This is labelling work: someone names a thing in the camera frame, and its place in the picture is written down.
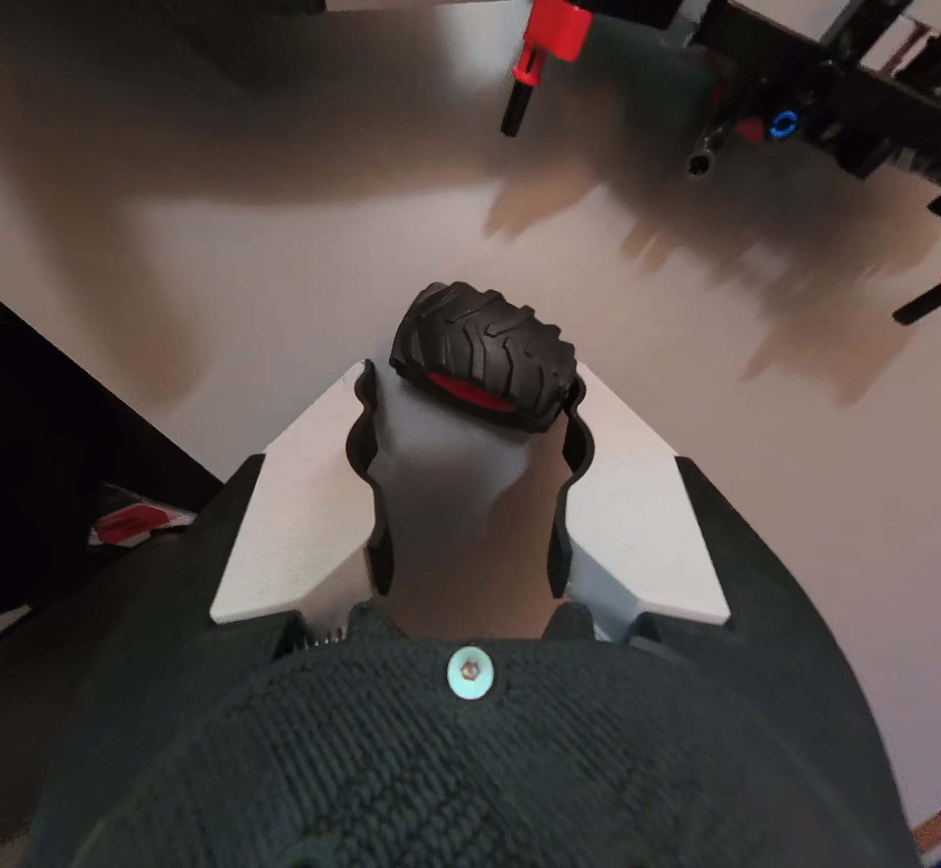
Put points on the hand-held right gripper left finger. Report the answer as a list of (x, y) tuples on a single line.
[(294, 515)]

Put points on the black toy truck chassis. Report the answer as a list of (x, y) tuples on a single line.
[(809, 96)]

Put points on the light grey desk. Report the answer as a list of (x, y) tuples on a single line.
[(698, 441)]

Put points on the black toy wheel red hub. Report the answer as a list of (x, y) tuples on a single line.
[(478, 339)]

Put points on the red and white item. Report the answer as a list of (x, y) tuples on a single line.
[(125, 522)]

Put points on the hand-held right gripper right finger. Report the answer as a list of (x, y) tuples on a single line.
[(639, 530)]

